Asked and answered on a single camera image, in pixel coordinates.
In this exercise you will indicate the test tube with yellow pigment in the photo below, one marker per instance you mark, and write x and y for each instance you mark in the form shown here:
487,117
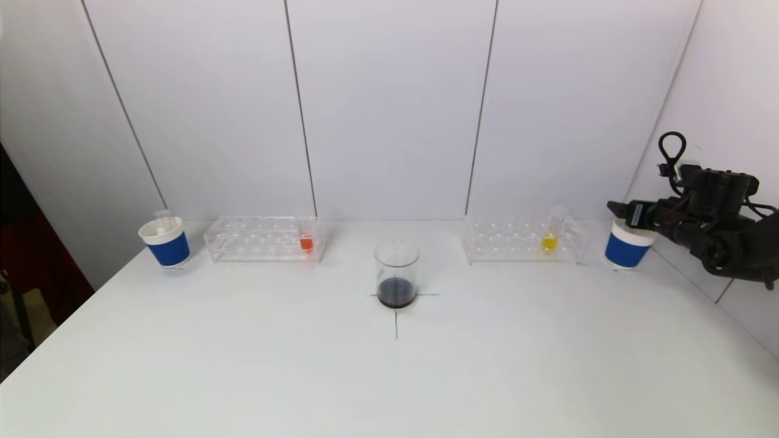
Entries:
549,243

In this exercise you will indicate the dark red clothed person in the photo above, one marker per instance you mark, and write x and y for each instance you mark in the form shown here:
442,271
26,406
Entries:
36,255

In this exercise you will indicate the clear glass beaker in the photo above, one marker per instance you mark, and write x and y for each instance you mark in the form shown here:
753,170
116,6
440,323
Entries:
397,292

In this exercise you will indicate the black tripod stand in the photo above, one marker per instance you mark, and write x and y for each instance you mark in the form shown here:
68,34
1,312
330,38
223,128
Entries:
23,316

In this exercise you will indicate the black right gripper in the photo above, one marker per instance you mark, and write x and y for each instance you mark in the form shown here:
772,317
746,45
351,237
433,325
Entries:
638,214

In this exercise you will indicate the test tube with blue pigment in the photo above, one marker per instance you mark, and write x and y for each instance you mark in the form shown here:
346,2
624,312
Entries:
163,220

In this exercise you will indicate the clear acrylic test tube rack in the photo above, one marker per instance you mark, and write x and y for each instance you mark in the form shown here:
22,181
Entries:
255,249
523,255

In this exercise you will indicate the blue and white paper cup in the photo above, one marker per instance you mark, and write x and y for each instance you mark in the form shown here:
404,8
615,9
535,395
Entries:
624,250
169,249

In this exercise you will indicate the test tube with red pigment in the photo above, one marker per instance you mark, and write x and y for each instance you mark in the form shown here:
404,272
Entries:
307,244

